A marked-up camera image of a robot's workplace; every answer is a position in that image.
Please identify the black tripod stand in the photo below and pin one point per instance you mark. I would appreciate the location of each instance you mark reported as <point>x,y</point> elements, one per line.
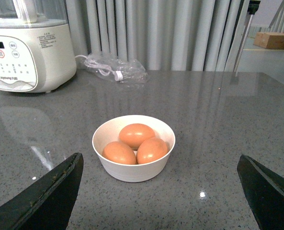
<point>253,7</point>

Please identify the grey curtain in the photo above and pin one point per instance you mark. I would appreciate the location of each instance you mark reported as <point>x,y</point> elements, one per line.
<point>197,35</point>

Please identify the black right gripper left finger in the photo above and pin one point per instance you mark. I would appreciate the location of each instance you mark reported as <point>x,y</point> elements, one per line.
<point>48,203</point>

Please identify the brown cardboard box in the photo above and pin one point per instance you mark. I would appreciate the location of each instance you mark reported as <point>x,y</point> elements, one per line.
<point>269,40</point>

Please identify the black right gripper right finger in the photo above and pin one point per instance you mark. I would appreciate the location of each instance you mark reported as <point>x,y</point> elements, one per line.
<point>264,192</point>

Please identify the white round bowl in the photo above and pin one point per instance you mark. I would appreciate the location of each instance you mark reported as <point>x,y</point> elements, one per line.
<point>109,131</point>

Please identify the brown egg in bowl left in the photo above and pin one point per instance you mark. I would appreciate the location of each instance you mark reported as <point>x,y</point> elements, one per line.
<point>119,152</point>

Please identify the brown egg in bowl back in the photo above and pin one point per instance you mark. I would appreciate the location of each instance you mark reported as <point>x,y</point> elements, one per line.
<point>135,134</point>

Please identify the brown egg in bowl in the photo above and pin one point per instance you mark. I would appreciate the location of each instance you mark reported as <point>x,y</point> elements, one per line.
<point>151,150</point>
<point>119,152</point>
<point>135,134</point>

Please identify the clear plastic bag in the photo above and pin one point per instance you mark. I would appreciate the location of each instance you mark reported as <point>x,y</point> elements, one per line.
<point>111,68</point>

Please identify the brown egg in bowl right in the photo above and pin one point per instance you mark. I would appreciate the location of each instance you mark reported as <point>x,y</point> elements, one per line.
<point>151,150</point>

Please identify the white Joyoung blender appliance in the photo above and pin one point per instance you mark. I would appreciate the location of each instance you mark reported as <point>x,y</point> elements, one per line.
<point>36,52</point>

